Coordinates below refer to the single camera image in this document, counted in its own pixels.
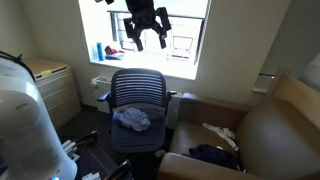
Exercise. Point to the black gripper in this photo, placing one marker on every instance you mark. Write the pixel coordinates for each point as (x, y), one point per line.
(141, 13)

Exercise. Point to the grey striped cushion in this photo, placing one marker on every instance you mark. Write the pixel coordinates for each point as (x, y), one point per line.
(311, 75)

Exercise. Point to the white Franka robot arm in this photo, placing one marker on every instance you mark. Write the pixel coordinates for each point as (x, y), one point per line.
(26, 133)

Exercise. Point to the wooden desk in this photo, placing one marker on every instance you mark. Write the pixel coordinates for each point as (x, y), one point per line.
(276, 140)

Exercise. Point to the black perforated robot table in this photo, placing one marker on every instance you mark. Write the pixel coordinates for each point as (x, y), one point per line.
(93, 160)

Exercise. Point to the light blue shirt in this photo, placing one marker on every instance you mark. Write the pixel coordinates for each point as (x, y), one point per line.
(133, 119)

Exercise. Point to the chrome wall bracket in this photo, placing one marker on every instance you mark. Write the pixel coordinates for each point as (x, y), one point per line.
(266, 76)

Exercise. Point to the yellow sticky note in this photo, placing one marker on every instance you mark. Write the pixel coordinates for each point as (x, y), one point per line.
(46, 73)

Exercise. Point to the light wooden drawer cabinet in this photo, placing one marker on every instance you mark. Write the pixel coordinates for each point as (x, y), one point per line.
(58, 93)

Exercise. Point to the dark navy cloth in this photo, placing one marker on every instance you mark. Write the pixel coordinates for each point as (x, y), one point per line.
(213, 155)

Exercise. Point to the dark blue folded cloth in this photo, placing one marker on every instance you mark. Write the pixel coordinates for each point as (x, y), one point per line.
(115, 56)

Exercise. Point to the white crumpled cloth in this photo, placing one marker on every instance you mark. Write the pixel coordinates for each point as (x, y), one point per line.
(220, 131)

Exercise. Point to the blue water bottle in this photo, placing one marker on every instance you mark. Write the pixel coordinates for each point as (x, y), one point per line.
(100, 51)

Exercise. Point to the black mesh office chair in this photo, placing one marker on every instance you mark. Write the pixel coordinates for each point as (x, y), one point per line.
(138, 90)

